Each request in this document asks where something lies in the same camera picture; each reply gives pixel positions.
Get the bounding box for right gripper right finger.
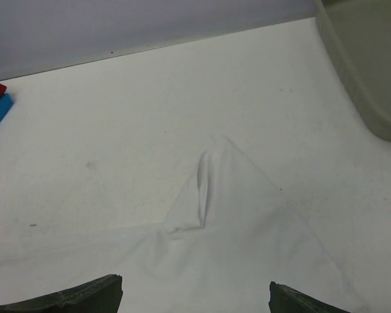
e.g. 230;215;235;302
268;282;349;313

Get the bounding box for white t shirt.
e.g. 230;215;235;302
0;139;366;312

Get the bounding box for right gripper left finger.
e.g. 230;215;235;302
0;274;123;312

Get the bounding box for grey plastic tray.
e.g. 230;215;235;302
315;1;391;142

